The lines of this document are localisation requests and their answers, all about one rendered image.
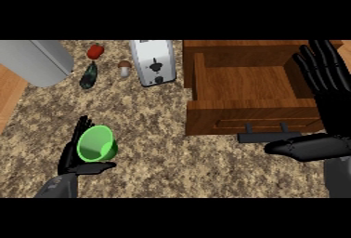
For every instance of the wooden cabinet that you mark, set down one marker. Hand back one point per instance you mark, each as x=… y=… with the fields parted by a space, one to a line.
x=247 y=51

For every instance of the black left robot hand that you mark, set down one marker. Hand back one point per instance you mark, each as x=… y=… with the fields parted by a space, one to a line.
x=70 y=155

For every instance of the wooden drawer front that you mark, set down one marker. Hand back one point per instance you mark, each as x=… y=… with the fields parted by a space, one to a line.
x=254 y=119

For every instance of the brown mushroom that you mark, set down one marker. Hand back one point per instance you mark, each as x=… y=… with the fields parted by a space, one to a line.
x=124 y=68

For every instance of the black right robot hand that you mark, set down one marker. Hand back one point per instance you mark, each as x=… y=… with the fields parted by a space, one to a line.
x=331 y=102

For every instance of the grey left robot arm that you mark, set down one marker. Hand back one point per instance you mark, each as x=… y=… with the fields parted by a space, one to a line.
x=58 y=187

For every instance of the grey appliance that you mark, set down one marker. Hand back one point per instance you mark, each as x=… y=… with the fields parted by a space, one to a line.
x=37 y=61

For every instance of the green cup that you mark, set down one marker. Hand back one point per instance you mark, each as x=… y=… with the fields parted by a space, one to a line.
x=96 y=143

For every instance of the silver toaster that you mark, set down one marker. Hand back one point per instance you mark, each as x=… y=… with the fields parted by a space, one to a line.
x=154 y=63

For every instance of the red bell pepper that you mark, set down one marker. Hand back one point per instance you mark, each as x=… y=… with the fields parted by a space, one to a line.
x=95 y=51

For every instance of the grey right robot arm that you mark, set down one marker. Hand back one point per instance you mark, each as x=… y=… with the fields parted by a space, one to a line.
x=338 y=177

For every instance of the dark eggplant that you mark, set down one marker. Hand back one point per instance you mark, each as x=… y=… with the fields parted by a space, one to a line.
x=89 y=76

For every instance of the open wooden drawer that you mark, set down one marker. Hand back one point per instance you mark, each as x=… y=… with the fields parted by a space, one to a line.
x=247 y=83

